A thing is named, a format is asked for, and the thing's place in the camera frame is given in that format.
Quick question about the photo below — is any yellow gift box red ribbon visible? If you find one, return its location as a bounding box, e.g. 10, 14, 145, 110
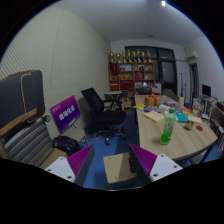
143, 92, 163, 108

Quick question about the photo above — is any wooden shelf unit with trophies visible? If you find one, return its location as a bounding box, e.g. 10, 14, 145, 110
107, 49, 156, 98

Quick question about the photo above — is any black computer monitor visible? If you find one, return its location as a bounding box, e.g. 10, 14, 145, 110
201, 84, 212, 98

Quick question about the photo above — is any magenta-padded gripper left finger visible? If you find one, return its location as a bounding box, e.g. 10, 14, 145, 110
44, 144, 96, 188

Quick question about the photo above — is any dark grey bag tan trim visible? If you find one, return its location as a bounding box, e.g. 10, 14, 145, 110
0, 69, 46, 138

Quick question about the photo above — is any black bag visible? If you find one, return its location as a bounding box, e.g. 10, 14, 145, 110
52, 135, 81, 156

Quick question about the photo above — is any green tea bottle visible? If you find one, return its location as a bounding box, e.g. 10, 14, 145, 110
159, 107, 177, 146

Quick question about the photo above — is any teal book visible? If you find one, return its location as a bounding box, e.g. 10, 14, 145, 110
175, 112, 190, 123

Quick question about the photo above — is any silver ribbed suitcase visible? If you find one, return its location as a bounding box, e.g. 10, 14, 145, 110
2, 117, 54, 168

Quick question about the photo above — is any white air conditioner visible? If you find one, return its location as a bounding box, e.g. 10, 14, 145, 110
185, 50, 199, 62

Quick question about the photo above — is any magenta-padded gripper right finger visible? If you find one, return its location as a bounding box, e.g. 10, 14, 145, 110
128, 143, 184, 187

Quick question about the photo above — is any steel cup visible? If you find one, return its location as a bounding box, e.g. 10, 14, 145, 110
185, 120, 195, 131

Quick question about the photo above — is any purple sign board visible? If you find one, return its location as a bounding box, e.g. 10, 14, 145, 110
49, 95, 82, 134

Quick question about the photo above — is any pink flower bouquet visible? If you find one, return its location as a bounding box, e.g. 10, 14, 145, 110
192, 100, 202, 116

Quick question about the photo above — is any black office chair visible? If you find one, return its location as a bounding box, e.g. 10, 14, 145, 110
80, 87, 128, 146

